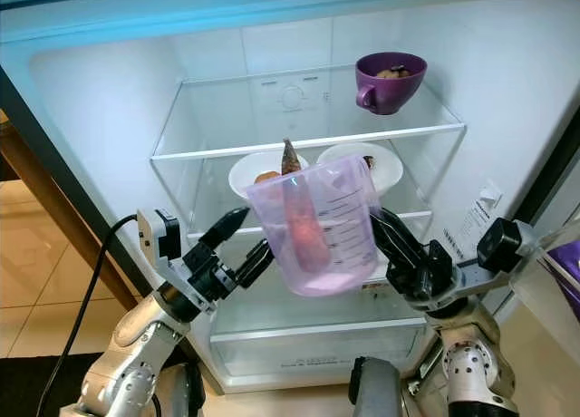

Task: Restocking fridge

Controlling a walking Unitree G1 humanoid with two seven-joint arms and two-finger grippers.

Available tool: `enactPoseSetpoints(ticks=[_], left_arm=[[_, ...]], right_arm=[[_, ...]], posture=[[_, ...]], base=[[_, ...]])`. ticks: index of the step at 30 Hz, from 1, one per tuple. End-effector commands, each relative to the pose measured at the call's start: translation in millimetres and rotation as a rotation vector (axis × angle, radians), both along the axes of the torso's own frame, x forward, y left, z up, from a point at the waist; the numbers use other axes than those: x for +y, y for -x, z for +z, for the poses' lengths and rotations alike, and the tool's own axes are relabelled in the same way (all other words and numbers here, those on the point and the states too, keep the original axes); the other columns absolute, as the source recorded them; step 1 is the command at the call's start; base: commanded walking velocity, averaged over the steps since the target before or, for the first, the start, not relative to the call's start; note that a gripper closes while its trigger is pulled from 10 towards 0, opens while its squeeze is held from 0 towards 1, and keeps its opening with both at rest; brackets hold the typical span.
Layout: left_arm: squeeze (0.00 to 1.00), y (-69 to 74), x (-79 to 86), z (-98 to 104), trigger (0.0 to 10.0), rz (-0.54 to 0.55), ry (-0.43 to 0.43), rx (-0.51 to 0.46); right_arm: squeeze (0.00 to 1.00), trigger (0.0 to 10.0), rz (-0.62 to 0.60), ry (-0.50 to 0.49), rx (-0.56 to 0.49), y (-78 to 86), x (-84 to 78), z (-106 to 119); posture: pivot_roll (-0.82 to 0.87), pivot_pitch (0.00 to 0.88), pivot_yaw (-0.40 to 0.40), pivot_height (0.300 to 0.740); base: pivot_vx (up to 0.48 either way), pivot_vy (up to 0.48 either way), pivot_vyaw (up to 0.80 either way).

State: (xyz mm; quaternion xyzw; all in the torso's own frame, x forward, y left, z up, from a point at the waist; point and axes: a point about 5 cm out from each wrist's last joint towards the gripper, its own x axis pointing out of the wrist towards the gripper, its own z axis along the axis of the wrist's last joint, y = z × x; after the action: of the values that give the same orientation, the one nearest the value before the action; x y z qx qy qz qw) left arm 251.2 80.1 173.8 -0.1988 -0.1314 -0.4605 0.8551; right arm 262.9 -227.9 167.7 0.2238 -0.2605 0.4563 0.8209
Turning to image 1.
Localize purple mug bowl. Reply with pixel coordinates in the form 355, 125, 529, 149
354, 52, 429, 116

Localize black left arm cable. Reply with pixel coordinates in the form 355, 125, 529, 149
36, 215, 141, 417

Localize white printed fridge sticker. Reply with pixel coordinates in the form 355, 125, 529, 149
444, 181, 504, 259

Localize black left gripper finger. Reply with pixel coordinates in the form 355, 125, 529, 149
198, 207, 251, 250
234, 238, 275, 291

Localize white thermostat dial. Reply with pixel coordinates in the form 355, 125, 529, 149
278, 83, 307, 112

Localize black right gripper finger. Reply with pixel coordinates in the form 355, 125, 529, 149
370, 206, 418, 282

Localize white ceramic bowl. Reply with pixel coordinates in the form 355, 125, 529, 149
315, 142, 404, 196
228, 151, 305, 200

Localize silver right robot leg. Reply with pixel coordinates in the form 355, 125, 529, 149
348, 355, 407, 417

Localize brown food pieces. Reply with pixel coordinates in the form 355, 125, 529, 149
374, 65, 411, 80

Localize black floor mat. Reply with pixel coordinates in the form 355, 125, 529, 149
0, 349, 119, 417

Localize clear crisper drawer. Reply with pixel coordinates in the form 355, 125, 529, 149
208, 290, 431, 391

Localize orange carrot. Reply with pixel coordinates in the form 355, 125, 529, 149
279, 138, 332, 275

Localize glass fridge shelf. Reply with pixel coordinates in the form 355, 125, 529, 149
150, 63, 468, 161
186, 154, 436, 241

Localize pink translucent measuring cup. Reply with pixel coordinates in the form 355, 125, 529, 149
245, 154, 383, 298

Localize silver fridge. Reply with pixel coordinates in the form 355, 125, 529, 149
0, 0, 580, 395

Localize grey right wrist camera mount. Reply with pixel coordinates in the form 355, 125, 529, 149
453, 216, 549, 296

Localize purple chocolate bar pack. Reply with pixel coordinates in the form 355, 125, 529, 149
546, 238, 580, 320

